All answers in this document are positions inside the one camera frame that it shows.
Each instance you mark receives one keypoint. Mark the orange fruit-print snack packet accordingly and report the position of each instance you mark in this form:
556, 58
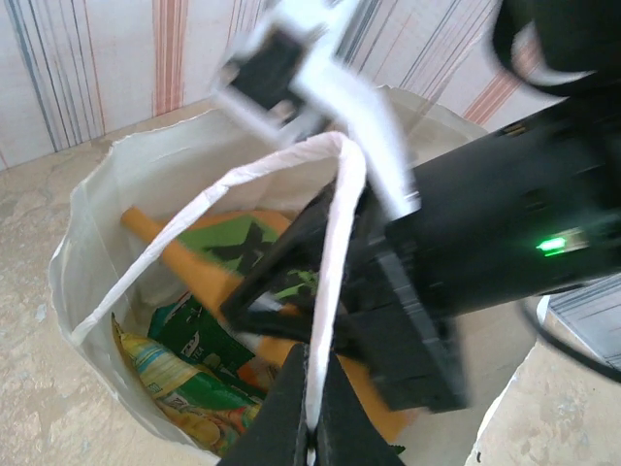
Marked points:
252, 377

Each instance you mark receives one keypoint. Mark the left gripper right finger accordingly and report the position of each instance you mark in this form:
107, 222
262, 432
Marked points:
344, 422

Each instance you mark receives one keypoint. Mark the white paper bag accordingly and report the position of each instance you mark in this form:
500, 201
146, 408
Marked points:
160, 160

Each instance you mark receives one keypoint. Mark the dark green snack packet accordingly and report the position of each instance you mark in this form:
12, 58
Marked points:
204, 340

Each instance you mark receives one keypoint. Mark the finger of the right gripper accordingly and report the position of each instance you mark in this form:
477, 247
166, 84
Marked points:
301, 228
291, 330

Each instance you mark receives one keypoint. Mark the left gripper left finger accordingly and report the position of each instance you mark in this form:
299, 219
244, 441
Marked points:
281, 417

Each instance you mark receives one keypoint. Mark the yellow green snack packet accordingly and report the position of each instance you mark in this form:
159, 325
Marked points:
160, 364

